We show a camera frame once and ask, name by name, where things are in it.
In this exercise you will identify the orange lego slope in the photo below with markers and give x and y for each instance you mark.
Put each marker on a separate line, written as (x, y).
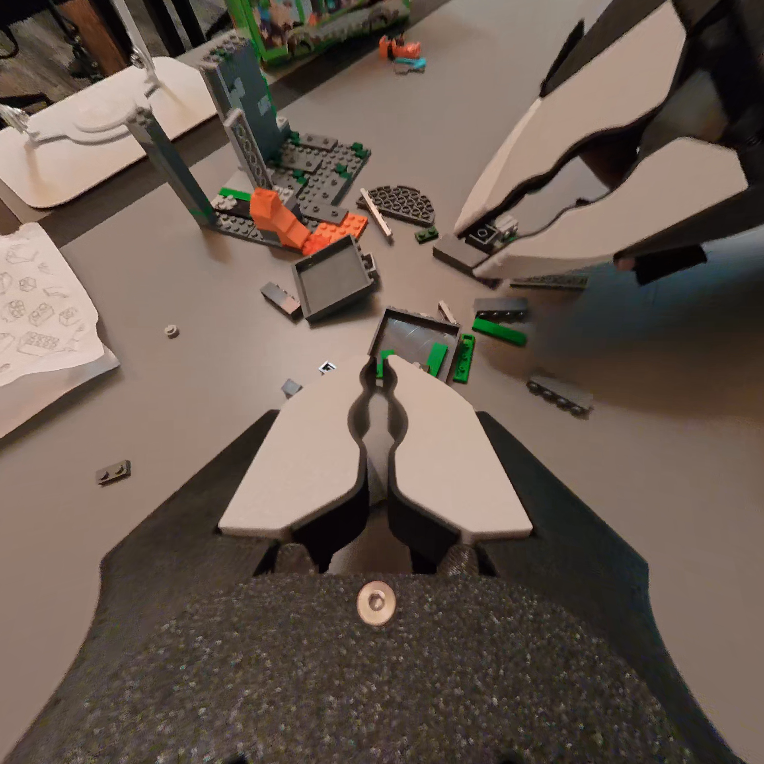
(281, 221)

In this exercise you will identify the dark grey long lego brick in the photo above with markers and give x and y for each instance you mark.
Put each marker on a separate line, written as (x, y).
(456, 256)

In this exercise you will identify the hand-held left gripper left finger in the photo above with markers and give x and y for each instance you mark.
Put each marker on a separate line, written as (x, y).
(293, 466)

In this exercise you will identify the orange lego plate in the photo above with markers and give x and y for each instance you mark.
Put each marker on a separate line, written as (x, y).
(337, 233)

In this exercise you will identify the grey lego baseplate build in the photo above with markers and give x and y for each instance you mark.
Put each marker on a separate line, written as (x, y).
(316, 173)
(245, 84)

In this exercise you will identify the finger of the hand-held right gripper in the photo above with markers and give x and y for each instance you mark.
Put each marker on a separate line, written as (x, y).
(573, 119)
(621, 215)

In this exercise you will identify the dark grey lego window frame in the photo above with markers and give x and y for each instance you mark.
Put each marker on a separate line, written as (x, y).
(334, 277)

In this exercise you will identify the lego set box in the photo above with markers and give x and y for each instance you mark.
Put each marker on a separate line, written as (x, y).
(322, 24)

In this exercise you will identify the green lego plate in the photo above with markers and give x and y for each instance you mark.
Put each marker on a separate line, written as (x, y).
(463, 358)
(437, 356)

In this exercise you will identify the dark blue-grey lego bar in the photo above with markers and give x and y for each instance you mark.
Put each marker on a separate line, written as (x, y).
(173, 161)

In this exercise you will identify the small orange lego piece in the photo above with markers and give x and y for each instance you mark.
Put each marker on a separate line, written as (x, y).
(400, 48)

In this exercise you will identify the white printed paper bag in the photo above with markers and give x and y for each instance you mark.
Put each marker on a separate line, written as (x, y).
(42, 322)

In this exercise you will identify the light blue lego piece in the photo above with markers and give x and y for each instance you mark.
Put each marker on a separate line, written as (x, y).
(410, 67)

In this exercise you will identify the bright green long lego bar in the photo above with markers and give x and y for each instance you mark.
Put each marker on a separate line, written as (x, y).
(499, 332)

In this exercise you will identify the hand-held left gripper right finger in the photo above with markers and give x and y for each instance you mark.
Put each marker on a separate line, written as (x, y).
(466, 472)

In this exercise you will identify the thin light grey lego plate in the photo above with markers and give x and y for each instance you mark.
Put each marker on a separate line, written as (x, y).
(376, 215)

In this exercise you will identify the small white lego bar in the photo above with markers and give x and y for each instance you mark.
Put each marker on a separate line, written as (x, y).
(445, 313)

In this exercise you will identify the dark grey half-round lego plate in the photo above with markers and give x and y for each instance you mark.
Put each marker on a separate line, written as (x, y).
(404, 205)

